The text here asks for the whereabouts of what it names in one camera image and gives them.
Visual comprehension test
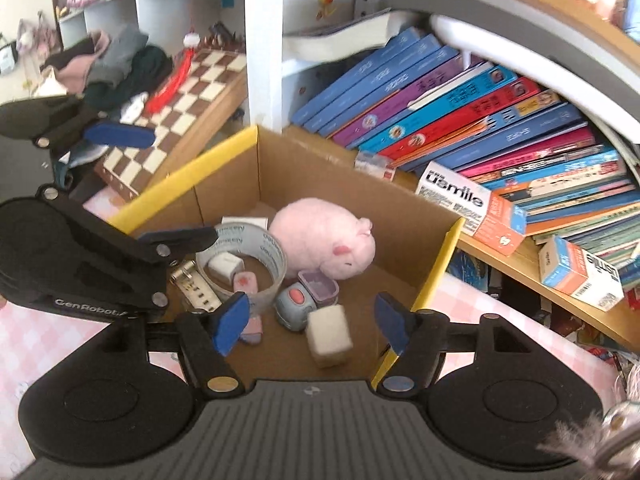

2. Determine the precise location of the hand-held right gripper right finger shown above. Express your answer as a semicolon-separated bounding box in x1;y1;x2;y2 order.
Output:
372;291;556;396

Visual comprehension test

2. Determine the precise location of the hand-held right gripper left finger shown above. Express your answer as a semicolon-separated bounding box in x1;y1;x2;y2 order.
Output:
75;291;251;396

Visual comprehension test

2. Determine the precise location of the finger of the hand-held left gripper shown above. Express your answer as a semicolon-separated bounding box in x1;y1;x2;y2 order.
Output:
42;185;219;311
0;95;157;158

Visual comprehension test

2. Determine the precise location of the small white charger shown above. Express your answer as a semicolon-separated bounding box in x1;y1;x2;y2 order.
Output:
207;253;242;283

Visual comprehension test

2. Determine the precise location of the cream wristwatch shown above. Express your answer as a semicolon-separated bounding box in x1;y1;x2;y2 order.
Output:
169;260;223;312

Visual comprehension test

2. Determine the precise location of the cream foam cube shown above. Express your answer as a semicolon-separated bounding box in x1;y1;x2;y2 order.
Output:
305;305;353;368

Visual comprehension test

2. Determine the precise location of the grey toy car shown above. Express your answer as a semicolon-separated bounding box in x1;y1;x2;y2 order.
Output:
274;270;340;332

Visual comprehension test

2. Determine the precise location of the white tape roll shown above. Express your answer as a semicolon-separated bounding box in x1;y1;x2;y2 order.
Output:
196;222;287;313

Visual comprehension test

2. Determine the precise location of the pink plush pig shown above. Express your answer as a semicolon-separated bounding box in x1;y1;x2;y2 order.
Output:
268;198;377;279

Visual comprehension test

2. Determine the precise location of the yellow cardboard box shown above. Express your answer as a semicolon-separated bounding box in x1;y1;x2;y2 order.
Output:
107;125;467;386

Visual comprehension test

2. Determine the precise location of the pink checkered desktop cover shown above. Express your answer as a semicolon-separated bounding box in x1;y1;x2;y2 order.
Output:
0;185;626;461

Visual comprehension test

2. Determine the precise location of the small pink white case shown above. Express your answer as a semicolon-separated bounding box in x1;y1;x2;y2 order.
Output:
239;312;264;346
231;270;259;293

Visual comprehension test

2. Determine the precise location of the white garment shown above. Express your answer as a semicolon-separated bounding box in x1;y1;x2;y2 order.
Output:
119;91;150;123

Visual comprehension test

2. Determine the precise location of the red tassel ornament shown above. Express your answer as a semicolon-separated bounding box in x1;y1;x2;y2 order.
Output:
146;32;201;113

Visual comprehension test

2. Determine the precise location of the pile of clothes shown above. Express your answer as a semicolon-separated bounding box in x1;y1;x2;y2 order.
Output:
82;45;173;111

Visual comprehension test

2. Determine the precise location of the pink garment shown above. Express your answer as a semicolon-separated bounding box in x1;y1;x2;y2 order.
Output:
52;30;111;93

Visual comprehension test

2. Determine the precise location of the grey garment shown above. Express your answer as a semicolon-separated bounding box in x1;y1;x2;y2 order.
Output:
87;27;150;86

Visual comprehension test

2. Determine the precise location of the wooden chessboard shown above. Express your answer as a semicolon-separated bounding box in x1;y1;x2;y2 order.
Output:
94;47;248;200

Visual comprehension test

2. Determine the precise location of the large orange white box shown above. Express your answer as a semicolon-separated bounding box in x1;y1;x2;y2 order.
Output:
415;161;527;257

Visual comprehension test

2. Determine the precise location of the white bookshelf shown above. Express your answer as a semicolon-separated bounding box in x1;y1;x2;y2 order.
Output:
50;0;640;356

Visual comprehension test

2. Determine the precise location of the small orange white box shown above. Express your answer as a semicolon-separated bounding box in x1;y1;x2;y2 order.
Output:
539;235;625;311

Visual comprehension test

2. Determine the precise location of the row of colourful books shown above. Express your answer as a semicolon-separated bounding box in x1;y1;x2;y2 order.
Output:
290;27;640;291

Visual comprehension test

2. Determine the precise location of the thick white paperback book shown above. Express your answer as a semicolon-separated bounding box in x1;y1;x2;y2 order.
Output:
282;9;392;61

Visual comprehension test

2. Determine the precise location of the grey fluffy keychain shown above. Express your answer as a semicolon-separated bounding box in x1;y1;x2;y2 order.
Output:
537;360;640;480

